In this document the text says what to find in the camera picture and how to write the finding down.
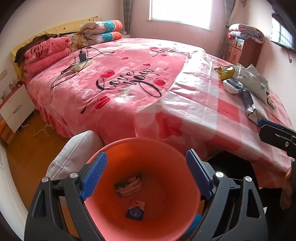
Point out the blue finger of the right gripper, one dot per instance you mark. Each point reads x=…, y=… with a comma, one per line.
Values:
x=263, y=122

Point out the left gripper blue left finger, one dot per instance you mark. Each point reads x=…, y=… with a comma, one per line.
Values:
x=93, y=175

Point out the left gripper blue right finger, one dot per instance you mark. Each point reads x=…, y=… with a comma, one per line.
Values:
x=202, y=173

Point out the grey barcode mailer bag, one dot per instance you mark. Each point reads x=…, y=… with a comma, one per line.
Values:
x=253, y=106

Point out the large grey mailer bag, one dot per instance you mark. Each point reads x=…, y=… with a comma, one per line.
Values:
x=253, y=81

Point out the pink plastic bucket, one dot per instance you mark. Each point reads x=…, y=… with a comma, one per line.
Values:
x=168, y=189

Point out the grey cushion stool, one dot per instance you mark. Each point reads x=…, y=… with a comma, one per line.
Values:
x=74, y=155

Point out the dark snack wrapper in bucket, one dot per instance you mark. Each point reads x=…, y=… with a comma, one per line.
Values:
x=128, y=187

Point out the white blue plastic pack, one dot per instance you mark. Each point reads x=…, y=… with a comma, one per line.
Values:
x=233, y=86

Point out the blue small packet in bucket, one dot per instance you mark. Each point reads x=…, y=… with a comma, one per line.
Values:
x=135, y=210

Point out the pink checkered plastic sheet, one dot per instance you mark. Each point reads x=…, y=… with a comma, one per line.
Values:
x=198, y=113

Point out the yellow snack wrapper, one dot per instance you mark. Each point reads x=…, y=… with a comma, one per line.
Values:
x=225, y=72

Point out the brown wooden cabinet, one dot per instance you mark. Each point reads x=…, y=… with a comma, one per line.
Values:
x=244, y=52

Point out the folded blankets on cabinet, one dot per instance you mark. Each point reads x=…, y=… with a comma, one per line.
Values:
x=246, y=32

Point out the pink love you blanket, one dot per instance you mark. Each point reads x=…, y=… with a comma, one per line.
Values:
x=120, y=77

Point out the white bedside table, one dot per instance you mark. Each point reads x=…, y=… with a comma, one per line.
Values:
x=16, y=107

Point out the white power strip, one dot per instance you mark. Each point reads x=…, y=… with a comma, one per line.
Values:
x=81, y=65

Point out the lower pink pillow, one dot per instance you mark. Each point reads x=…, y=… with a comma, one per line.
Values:
x=32, y=69

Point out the window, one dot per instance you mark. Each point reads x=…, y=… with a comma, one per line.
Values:
x=195, y=13

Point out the floral pillow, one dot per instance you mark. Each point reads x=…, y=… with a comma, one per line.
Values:
x=78, y=41

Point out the pink love you pillow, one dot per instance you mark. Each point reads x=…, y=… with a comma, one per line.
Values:
x=46, y=48

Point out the rolled colourful quilt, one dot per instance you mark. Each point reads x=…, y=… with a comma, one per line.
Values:
x=102, y=31

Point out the grey curtain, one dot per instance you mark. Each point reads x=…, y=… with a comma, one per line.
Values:
x=127, y=13

